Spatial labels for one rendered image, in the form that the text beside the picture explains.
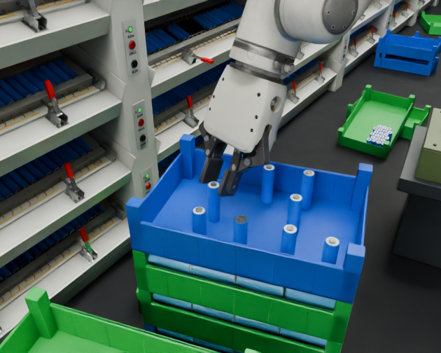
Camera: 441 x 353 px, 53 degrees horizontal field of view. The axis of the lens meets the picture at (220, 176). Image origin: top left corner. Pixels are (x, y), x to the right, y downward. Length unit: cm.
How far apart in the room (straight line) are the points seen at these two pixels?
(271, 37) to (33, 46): 48
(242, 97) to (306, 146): 125
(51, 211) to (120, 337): 50
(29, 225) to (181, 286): 47
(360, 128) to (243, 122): 138
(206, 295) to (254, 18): 37
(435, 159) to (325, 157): 66
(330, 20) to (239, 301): 37
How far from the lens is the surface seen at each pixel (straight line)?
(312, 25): 51
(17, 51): 88
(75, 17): 96
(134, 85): 107
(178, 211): 68
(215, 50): 133
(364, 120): 196
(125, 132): 109
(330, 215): 69
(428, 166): 120
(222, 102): 60
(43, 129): 96
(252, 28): 57
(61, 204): 106
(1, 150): 92
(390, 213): 154
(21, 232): 102
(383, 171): 174
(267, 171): 66
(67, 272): 117
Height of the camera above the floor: 91
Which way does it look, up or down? 35 degrees down
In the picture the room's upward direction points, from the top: straight up
